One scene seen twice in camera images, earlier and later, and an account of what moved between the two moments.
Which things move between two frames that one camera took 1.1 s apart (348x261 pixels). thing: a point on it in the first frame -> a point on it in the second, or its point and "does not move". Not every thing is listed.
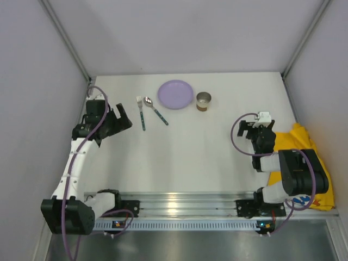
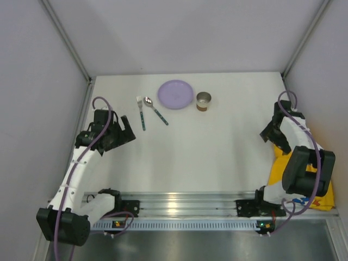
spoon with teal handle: x=148 y=101 does not move
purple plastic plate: x=175 y=94 does not move
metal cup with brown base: x=203 y=98 does not move
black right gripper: x=255 y=130 -> x=273 y=133
